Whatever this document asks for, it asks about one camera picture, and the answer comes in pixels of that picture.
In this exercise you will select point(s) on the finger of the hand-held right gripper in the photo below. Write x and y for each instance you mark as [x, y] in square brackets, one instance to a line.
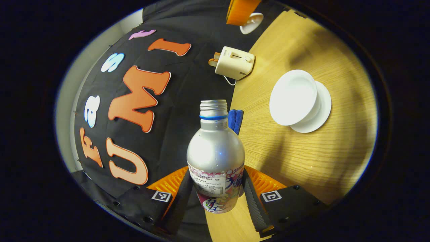
[240, 11]

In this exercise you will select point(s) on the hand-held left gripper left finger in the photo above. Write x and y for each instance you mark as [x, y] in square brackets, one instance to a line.
[183, 201]

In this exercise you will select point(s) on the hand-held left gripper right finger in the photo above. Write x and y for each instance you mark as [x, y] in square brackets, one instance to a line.
[257, 208]

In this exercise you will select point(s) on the silver water bottle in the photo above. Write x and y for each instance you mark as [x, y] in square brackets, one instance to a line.
[215, 151]

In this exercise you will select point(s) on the cream toaster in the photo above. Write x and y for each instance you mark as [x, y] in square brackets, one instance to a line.
[235, 64]

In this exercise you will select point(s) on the bread slice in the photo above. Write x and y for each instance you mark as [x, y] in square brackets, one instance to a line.
[213, 61]

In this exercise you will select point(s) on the blue cloth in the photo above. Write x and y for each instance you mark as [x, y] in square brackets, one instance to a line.
[235, 121]

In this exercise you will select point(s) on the black backdrop cloth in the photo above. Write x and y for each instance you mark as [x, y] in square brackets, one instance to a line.
[168, 111]

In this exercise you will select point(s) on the white saucer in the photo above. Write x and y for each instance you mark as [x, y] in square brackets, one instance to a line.
[324, 107]

